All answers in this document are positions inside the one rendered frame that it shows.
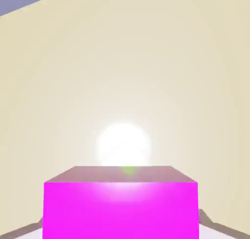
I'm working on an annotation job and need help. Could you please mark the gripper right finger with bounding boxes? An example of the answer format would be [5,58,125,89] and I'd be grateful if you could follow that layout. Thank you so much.
[198,208,250,239]

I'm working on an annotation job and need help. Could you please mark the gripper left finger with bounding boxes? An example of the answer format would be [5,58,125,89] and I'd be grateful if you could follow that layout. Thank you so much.
[0,217,43,239]

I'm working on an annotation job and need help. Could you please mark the small magenta cube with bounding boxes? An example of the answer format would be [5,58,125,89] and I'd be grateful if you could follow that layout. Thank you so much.
[42,165,200,239]

